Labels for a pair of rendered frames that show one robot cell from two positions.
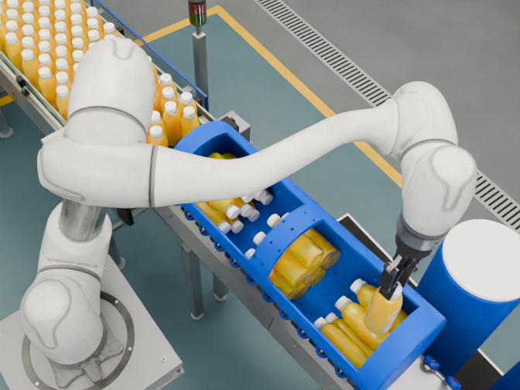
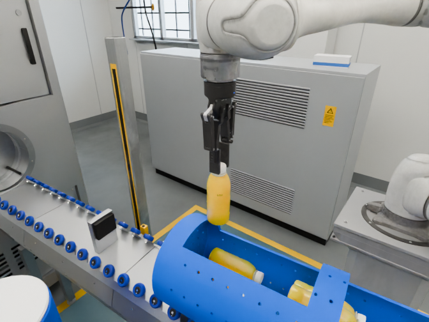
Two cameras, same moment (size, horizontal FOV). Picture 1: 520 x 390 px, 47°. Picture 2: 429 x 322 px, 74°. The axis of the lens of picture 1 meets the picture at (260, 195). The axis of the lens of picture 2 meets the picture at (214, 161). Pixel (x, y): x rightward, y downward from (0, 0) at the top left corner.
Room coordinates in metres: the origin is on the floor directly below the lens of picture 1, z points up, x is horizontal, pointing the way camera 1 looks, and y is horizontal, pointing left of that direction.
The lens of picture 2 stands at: (1.25, -0.46, 1.78)
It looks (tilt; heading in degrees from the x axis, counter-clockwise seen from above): 27 degrees down; 167
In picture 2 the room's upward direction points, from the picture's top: straight up
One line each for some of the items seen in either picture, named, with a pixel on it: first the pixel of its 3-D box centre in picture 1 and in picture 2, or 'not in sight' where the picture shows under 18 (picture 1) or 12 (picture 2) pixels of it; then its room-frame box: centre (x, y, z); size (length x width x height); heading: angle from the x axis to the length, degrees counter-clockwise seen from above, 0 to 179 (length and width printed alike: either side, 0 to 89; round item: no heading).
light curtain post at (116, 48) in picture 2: not in sight; (140, 207); (-0.06, -0.57, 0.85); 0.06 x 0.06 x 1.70; 45
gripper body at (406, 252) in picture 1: (413, 244); (219, 98); (0.60, -0.30, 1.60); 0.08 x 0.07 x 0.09; 135
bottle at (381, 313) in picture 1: (384, 306); (218, 195); (0.60, -0.30, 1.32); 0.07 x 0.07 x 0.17
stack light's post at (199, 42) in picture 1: (204, 132); not in sight; (1.76, 0.26, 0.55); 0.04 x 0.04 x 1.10; 45
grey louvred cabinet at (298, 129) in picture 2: not in sight; (237, 133); (-1.28, 0.38, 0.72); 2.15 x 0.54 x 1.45; 40
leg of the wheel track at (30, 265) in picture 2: not in sight; (39, 285); (-0.16, -1.23, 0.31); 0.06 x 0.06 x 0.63; 45
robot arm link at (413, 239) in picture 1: (422, 224); (219, 66); (0.60, -0.30, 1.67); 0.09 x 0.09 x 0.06
